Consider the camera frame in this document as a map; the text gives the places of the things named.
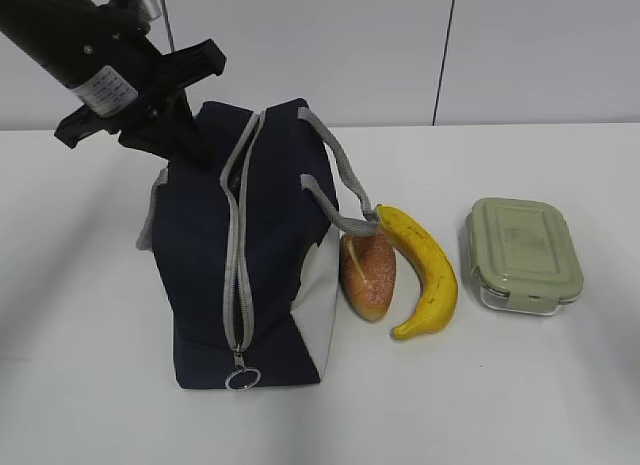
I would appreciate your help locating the navy and white lunch bag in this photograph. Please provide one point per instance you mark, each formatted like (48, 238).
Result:
(248, 248)

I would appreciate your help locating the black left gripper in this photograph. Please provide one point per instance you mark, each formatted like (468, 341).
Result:
(143, 102)

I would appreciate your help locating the green lid glass food container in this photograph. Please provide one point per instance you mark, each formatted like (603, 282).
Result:
(522, 257)

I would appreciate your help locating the yellow banana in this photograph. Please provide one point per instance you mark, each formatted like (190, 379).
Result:
(439, 285)

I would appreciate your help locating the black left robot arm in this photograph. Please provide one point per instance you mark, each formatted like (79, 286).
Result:
(73, 39)

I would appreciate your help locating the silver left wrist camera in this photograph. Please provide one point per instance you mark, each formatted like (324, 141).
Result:
(145, 10)

